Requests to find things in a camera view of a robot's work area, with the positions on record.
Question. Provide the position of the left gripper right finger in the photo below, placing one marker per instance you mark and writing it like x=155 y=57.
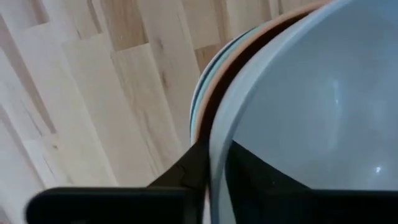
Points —
x=264 y=199

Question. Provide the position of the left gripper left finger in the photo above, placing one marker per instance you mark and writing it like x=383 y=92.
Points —
x=174 y=202

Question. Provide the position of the pale grey bowl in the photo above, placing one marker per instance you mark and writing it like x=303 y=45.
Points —
x=311 y=93

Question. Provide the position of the peach orange bowl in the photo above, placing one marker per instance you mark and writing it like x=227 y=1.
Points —
x=224 y=90

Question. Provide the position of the mint green bowl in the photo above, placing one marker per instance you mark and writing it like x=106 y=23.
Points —
x=211 y=72

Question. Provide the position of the black bowl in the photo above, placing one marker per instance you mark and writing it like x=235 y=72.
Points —
x=206 y=71

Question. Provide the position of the white bowl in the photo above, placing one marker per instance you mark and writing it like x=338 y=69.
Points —
x=204 y=70

